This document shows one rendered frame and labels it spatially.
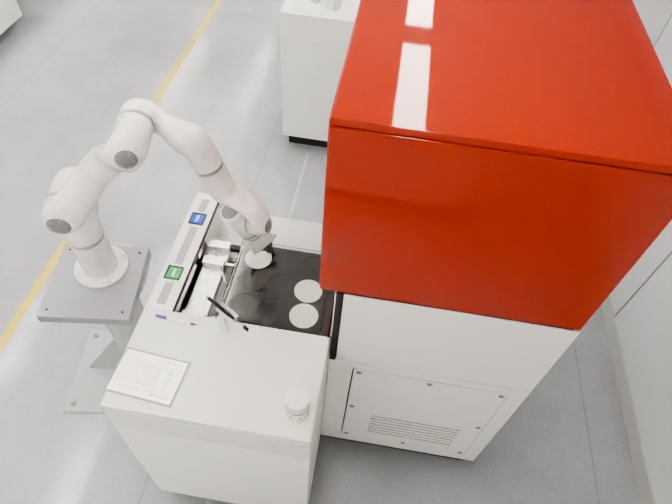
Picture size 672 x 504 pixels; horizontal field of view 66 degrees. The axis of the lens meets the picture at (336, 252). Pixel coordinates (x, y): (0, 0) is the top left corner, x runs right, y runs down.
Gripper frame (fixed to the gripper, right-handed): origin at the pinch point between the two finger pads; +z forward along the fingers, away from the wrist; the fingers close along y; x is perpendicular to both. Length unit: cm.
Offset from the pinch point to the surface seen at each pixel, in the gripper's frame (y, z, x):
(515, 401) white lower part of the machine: -32, 35, 93
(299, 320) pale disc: 7.2, -1.0, 31.4
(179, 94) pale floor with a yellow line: -13, 108, -237
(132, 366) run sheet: 53, -30, 21
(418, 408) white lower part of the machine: -4, 44, 71
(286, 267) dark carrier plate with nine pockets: -0.5, 2.7, 9.5
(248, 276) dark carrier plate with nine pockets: 12.0, -3.1, 5.5
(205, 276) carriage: 24.2, -6.7, -4.3
